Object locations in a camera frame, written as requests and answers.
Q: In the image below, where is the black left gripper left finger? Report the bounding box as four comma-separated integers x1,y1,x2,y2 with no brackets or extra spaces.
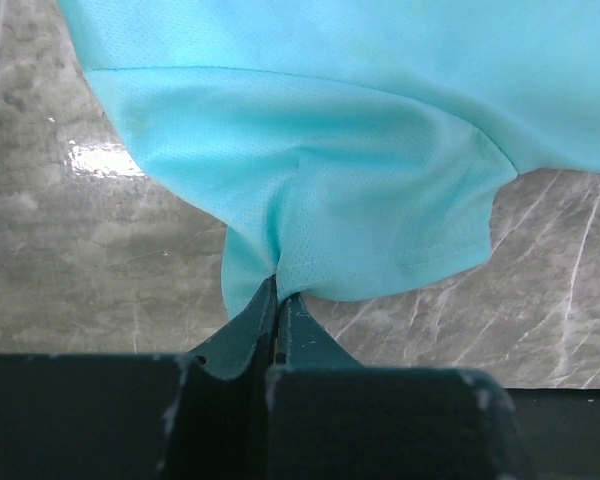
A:
0,279,278,479

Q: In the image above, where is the teal t-shirt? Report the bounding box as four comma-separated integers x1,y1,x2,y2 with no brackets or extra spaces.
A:
59,1,600,316

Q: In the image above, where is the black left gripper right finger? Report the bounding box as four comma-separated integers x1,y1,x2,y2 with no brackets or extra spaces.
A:
265,296,535,479

